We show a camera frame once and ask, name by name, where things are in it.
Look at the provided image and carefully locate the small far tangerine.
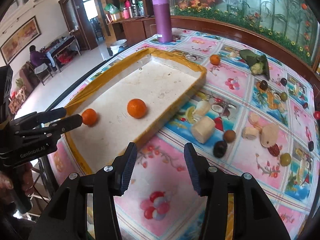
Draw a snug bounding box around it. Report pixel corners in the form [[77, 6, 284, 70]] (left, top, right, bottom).
[[209, 54, 221, 66]]

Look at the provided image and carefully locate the dark wrinkled prune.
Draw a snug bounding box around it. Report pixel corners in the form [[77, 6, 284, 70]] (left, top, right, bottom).
[[308, 141, 314, 152]]

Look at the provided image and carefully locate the framed wall painting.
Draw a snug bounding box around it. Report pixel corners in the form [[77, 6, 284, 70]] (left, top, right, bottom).
[[1, 16, 41, 64]]

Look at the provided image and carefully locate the large orange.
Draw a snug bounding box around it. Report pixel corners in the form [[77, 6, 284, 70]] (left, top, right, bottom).
[[127, 99, 147, 119]]

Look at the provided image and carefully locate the dark purple grape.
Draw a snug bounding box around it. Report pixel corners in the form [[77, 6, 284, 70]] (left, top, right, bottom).
[[280, 77, 287, 86]]

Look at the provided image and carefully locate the beige cylinder block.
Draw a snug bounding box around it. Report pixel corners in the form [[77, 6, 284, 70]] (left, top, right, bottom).
[[191, 115, 216, 144]]

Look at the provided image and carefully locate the brown longan fruit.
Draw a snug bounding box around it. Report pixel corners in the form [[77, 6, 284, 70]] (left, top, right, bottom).
[[223, 129, 236, 143]]

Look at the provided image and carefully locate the seated person in purple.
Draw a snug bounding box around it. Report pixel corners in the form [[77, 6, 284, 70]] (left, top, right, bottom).
[[29, 45, 56, 70]]

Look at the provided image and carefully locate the large beige hexagonal block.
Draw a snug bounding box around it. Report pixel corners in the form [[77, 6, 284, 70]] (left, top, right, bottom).
[[260, 124, 279, 148]]

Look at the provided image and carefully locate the green leafy vegetable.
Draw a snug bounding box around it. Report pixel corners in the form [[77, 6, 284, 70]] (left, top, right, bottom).
[[239, 49, 270, 80]]

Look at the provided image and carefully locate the small beige cube block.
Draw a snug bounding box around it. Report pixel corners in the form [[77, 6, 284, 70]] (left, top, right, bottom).
[[242, 127, 259, 140]]

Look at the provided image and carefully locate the green grape fruit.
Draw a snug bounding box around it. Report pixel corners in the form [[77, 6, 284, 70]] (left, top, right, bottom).
[[280, 153, 291, 167]]

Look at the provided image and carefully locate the red cherry tomato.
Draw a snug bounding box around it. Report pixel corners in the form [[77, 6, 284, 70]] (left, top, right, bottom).
[[313, 111, 320, 120]]

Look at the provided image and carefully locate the yellow-taped white foam tray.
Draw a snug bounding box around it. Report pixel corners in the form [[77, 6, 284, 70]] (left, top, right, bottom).
[[65, 48, 207, 174]]

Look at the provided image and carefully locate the medium orange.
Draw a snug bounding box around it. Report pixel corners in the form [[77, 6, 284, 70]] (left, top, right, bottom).
[[81, 108, 98, 126]]

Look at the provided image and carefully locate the colourful patterned tablecloth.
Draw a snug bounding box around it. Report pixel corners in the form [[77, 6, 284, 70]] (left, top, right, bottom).
[[115, 28, 319, 239]]

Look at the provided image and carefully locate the red date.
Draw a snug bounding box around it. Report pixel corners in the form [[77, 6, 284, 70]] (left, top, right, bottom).
[[267, 144, 280, 157]]

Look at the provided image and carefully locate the dark plum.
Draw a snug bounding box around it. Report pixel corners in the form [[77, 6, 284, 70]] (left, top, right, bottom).
[[213, 140, 228, 158]]

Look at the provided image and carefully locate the person's left hand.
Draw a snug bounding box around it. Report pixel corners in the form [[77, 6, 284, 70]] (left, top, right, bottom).
[[1, 162, 34, 204]]

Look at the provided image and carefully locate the purple thermos bottle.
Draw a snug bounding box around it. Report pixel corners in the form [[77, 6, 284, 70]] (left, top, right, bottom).
[[152, 0, 172, 43]]

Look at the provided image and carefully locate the beige round block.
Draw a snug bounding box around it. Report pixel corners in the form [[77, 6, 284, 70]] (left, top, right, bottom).
[[277, 102, 287, 114], [248, 112, 260, 127]]

